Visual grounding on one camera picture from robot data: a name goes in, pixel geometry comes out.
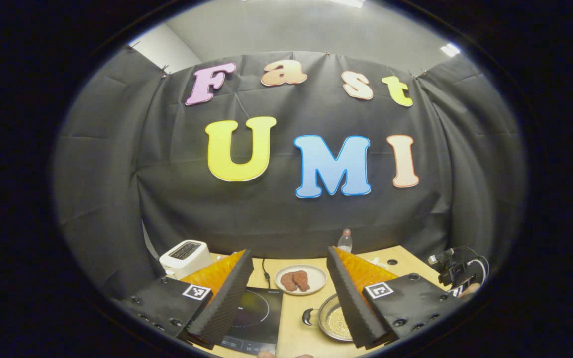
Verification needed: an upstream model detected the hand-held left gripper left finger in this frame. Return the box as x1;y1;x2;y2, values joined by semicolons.
116;249;255;350

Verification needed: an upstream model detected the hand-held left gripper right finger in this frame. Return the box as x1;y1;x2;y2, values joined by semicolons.
326;245;462;350

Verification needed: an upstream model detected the steel pot with black handles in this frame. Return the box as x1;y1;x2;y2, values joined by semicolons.
302;293;354;343

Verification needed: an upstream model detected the black induction cooktop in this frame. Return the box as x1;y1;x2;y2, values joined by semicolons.
219;287;284;356

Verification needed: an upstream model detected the heap of soybeans in pot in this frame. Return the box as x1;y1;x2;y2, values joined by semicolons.
328;307;353;340

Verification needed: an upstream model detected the round beige plate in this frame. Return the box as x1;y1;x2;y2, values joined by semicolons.
275;264;328;296

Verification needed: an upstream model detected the white toaster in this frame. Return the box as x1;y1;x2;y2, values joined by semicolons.
159;240;213;280

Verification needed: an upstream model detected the black backdrop cloth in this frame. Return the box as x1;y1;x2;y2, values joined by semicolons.
53;47;528;299

